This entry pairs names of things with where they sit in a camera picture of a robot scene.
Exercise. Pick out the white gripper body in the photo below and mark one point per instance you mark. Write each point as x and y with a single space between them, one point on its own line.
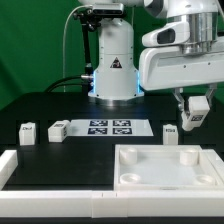
162 65

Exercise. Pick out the white square tabletop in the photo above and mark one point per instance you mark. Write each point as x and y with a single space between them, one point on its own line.
166 167

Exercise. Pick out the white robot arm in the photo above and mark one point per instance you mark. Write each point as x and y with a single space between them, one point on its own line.
186 51

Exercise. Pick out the white marker sheet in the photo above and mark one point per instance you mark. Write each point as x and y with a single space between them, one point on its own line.
110 127

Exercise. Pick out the white u-shaped obstacle fence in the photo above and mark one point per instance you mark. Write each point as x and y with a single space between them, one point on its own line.
99 204

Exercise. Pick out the black camera on stand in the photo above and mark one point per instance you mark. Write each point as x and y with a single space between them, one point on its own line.
90 20

